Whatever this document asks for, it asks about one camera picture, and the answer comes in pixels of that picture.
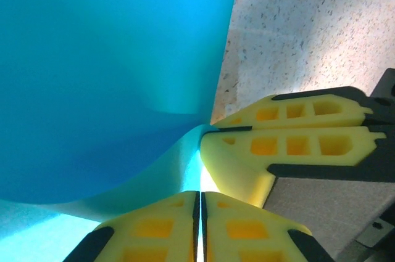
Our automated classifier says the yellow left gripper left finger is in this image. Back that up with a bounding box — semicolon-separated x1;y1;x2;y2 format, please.
63;190;201;262

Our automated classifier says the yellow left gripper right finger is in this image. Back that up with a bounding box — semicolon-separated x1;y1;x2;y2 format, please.
202;191;336;262

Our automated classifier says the blue cloth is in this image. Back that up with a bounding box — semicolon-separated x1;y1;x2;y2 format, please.
0;0;242;262

